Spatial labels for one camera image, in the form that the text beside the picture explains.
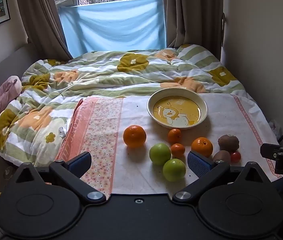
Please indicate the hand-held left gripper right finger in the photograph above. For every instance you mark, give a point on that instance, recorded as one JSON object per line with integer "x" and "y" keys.
{"x": 198, "y": 163}

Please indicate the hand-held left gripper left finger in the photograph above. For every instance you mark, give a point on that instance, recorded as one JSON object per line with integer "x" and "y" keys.
{"x": 82, "y": 161}

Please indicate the medium orange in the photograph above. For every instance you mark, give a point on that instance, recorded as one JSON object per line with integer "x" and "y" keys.
{"x": 202, "y": 147}

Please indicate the plain brown kiwi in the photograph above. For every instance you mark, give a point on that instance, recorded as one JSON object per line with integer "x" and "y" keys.
{"x": 221, "y": 156}

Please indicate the small mandarin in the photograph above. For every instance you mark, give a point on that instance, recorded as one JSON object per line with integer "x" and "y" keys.
{"x": 174, "y": 135}
{"x": 177, "y": 150}

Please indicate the green apple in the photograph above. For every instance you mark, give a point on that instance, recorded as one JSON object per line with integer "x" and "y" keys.
{"x": 174, "y": 170}
{"x": 160, "y": 154}

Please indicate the kiwi with sticker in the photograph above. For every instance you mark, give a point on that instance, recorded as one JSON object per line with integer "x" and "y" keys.
{"x": 228, "y": 143}

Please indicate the red cherry tomato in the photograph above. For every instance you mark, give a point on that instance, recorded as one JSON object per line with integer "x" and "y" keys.
{"x": 235, "y": 157}

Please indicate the cream bowl with bear print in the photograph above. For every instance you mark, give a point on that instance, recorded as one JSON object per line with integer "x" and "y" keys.
{"x": 181, "y": 105}

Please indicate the small white blanket tag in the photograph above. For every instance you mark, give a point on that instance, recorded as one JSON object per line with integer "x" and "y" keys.
{"x": 61, "y": 132}

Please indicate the large orange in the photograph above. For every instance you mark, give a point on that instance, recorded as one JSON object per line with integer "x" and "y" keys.
{"x": 134, "y": 136}

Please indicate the white cloth with pink floral border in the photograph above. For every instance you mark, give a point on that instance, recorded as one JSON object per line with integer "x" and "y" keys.
{"x": 136, "y": 120}

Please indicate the striped flower print blanket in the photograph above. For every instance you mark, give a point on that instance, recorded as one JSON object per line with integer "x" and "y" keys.
{"x": 106, "y": 77}

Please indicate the pink plush toy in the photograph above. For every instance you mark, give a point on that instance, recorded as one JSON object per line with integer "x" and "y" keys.
{"x": 2, "y": 96}

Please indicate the light blue window cloth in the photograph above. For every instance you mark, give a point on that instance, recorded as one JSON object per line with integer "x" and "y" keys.
{"x": 114, "y": 25}

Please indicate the brown curtain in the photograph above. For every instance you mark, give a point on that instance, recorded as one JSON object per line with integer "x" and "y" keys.
{"x": 189, "y": 12}
{"x": 41, "y": 17}

